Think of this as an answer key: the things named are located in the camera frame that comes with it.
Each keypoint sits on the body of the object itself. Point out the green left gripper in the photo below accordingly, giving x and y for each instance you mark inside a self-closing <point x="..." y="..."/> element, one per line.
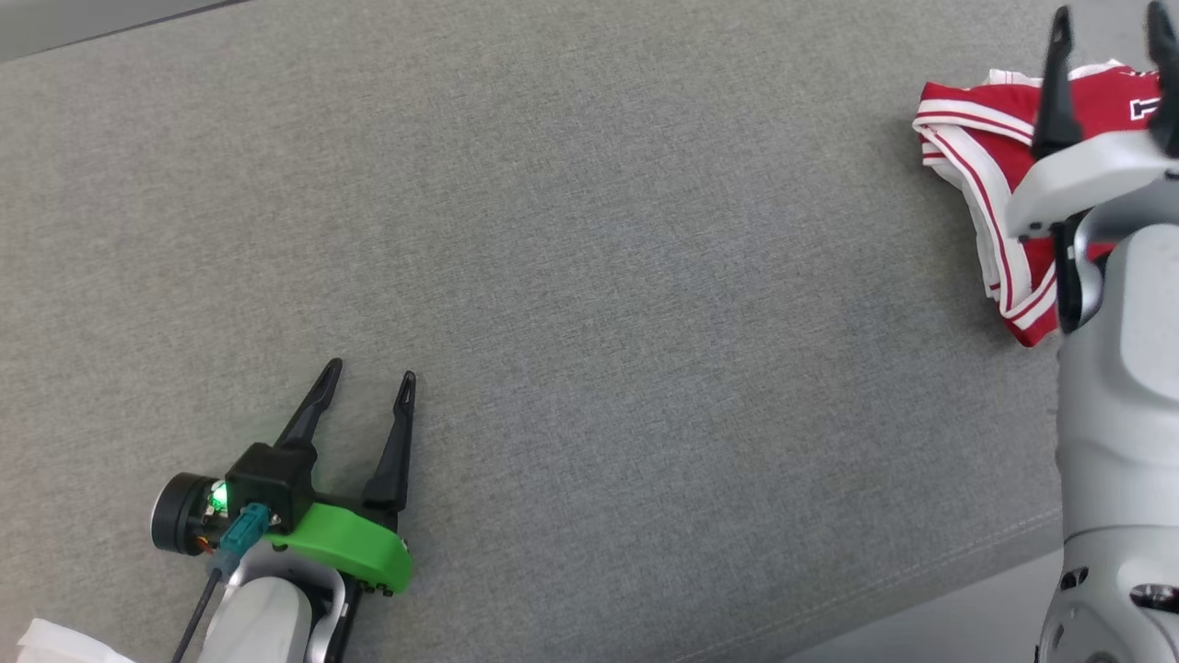
<point x="359" y="548"/>

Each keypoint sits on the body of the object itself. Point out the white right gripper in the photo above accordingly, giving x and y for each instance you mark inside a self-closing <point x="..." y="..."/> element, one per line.
<point x="1087" y="175"/>

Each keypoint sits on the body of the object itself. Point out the red jersey with lettering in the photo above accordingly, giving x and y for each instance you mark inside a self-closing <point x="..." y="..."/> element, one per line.
<point x="986" y="129"/>

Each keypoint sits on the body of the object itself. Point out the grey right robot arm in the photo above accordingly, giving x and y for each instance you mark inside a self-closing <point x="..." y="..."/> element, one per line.
<point x="1124" y="414"/>

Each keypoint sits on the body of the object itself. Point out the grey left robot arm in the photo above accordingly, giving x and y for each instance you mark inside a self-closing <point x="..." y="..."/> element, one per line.
<point x="267" y="617"/>

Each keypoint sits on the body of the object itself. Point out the white paper tag crumpled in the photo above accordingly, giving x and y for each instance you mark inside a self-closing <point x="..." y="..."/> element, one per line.
<point x="64" y="645"/>

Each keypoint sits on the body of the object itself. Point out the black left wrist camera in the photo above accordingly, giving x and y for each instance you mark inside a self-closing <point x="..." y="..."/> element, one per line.
<point x="272" y="483"/>

